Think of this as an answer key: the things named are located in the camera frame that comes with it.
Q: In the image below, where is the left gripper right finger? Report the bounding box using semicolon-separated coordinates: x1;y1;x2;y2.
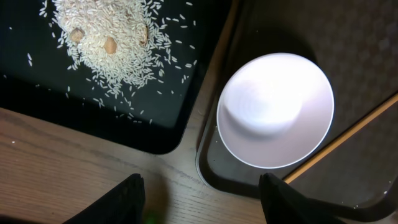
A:
258;173;344;224

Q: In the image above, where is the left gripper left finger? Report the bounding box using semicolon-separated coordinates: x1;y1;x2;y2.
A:
65;174;146;224

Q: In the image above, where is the wooden chopstick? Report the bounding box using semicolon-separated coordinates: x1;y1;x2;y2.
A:
284;93;397;184

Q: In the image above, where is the white bowl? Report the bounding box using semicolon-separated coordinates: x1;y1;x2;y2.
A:
216;53;335;169

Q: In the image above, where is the rice grains pile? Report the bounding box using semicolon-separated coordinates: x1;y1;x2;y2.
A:
52;0;179;97

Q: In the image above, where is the black waste tray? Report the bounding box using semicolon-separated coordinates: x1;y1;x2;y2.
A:
1;1;231;154

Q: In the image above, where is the dark brown serving tray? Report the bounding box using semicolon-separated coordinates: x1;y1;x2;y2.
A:
196;0;397;222

